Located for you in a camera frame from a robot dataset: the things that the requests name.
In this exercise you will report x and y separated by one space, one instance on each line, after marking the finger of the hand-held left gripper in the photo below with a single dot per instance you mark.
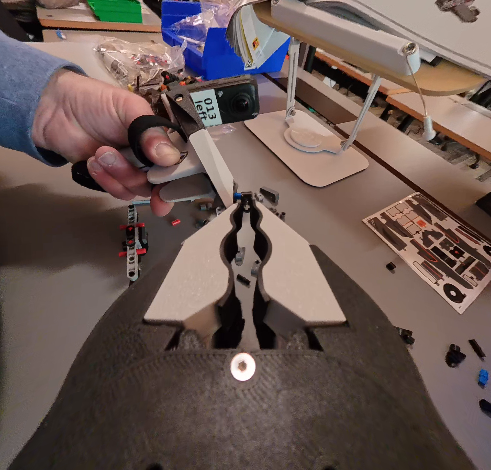
213 159

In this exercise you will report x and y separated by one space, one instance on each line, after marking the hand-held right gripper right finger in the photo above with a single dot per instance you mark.
303 282

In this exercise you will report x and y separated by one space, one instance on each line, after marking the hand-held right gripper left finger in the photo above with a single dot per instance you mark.
184 282

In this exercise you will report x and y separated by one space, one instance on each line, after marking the small grey lego axle assembly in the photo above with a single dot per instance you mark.
238 195

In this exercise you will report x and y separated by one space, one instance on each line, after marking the black lego connector piece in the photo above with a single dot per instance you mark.
248 203

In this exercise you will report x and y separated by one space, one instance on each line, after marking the black lego wing assembly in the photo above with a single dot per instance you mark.
132 243

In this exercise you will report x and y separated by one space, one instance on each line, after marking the person's left forearm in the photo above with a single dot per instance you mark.
23 86

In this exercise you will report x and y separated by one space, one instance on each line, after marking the scattered loose lego pieces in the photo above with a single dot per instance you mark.
268 195

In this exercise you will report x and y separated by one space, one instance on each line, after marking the lego instruction book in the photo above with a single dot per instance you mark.
261 36

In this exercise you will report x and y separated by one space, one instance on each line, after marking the large lego car chassis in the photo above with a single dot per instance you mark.
153 90

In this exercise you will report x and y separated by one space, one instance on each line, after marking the clear bag of lego parts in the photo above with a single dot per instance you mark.
138 59

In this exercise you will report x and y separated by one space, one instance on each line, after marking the person's left hand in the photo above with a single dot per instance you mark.
84 113

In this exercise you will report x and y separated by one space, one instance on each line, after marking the blue plastic bin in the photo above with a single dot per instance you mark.
207 59

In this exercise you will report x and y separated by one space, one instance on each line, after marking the sticker sheet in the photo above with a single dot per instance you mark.
433 247

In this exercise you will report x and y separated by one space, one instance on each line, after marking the green plastic bin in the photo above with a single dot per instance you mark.
115 7

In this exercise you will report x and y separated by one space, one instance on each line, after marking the neighbouring wooden desk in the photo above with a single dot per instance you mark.
99 24

